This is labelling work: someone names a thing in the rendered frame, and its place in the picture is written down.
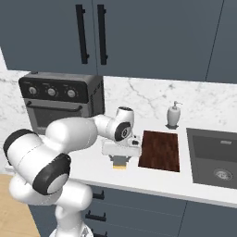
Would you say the black drawer handle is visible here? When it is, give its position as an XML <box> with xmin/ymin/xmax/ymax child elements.
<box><xmin>84</xmin><ymin>210</ymin><xmax>107</xmax><ymax>223</ymax></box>
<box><xmin>92</xmin><ymin>190</ymin><xmax>106</xmax><ymax>201</ymax></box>
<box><xmin>92</xmin><ymin>229</ymin><xmax>109</xmax><ymax>237</ymax></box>

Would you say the brown wooden cutting board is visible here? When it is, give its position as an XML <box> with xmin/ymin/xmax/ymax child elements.
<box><xmin>137</xmin><ymin>130</ymin><xmax>181</xmax><ymax>173</ymax></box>

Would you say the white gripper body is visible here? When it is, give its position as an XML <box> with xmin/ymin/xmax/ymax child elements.
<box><xmin>101</xmin><ymin>138</ymin><xmax>143</xmax><ymax>158</ymax></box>

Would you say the black long cupboard handle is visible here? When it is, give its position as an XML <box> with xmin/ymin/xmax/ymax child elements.
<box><xmin>96</xmin><ymin>4</ymin><xmax>109</xmax><ymax>66</ymax></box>
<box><xmin>75</xmin><ymin>4</ymin><xmax>91</xmax><ymax>65</ymax></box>

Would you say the yellow and grey sponge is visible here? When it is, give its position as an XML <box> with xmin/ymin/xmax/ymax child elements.
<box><xmin>112</xmin><ymin>156</ymin><xmax>129</xmax><ymax>170</ymax></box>

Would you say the dark grey sink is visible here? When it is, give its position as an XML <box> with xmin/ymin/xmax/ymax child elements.
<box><xmin>185</xmin><ymin>127</ymin><xmax>237</xmax><ymax>190</ymax></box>

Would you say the black toaster oven door handle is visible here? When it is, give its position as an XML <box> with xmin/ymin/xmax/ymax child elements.
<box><xmin>24</xmin><ymin>100</ymin><xmax>84</xmax><ymax>113</ymax></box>

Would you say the black toaster oven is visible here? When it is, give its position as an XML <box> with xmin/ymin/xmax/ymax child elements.
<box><xmin>18</xmin><ymin>70</ymin><xmax>106</xmax><ymax>136</ymax></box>

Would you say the slate blue drawer front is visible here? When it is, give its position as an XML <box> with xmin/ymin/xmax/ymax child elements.
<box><xmin>83</xmin><ymin>219</ymin><xmax>183</xmax><ymax>237</ymax></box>
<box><xmin>88</xmin><ymin>184</ymin><xmax>188</xmax><ymax>216</ymax></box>
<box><xmin>82</xmin><ymin>201</ymin><xmax>187</xmax><ymax>234</ymax></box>

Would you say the slate blue base cupboard door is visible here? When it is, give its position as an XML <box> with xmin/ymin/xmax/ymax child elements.
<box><xmin>177</xmin><ymin>200</ymin><xmax>237</xmax><ymax>237</ymax></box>

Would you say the slate blue narrow cupboard door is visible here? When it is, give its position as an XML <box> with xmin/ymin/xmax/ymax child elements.
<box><xmin>0</xmin><ymin>0</ymin><xmax>98</xmax><ymax>76</ymax></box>

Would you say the slate blue wide cupboard door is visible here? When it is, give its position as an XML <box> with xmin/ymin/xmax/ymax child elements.
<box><xmin>92</xmin><ymin>0</ymin><xmax>224</xmax><ymax>83</ymax></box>

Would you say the white soap dispenser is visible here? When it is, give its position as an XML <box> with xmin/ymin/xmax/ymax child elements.
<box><xmin>165</xmin><ymin>100</ymin><xmax>183</xmax><ymax>130</ymax></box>

